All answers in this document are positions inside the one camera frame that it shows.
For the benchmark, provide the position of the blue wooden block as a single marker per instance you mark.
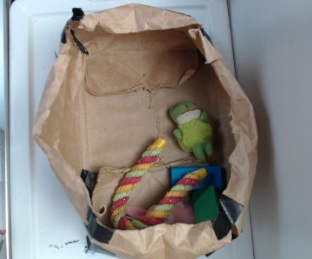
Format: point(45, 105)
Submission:
point(216, 176)

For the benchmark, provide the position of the green wooden block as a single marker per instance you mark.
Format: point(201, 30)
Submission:
point(205, 204)

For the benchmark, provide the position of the green plush frog toy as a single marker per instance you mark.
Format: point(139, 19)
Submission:
point(193, 132)

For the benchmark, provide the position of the pink plush toy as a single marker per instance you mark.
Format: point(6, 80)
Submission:
point(182, 213)

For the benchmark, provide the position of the brown paper bag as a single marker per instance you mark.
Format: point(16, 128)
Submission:
point(108, 97)

